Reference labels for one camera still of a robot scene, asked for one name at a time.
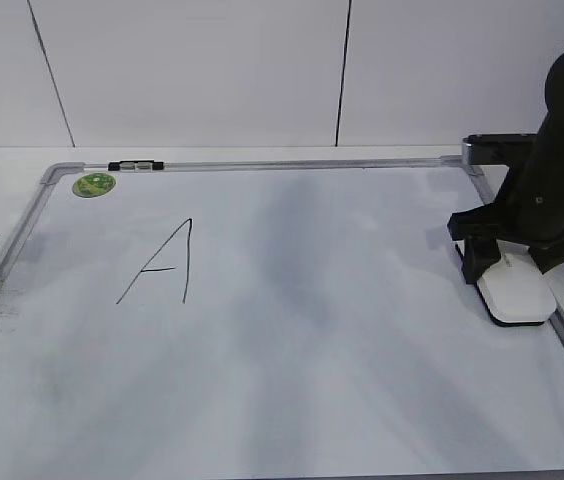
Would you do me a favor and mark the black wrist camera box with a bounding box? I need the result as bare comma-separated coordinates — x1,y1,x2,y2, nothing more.
462,134,536,167

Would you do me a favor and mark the white board with grey frame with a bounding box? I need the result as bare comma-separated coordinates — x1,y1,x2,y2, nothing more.
0,166,564,479

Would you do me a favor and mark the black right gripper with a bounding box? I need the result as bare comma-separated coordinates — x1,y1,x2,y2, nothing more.
447,172,564,285

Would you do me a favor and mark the round green magnet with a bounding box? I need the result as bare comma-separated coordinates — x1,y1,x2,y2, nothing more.
72,173,116,199

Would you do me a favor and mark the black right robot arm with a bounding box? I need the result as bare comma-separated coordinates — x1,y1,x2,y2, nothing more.
448,53,564,284

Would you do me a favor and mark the white eraser with black felt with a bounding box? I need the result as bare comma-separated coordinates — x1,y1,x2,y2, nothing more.
476,253,557,327

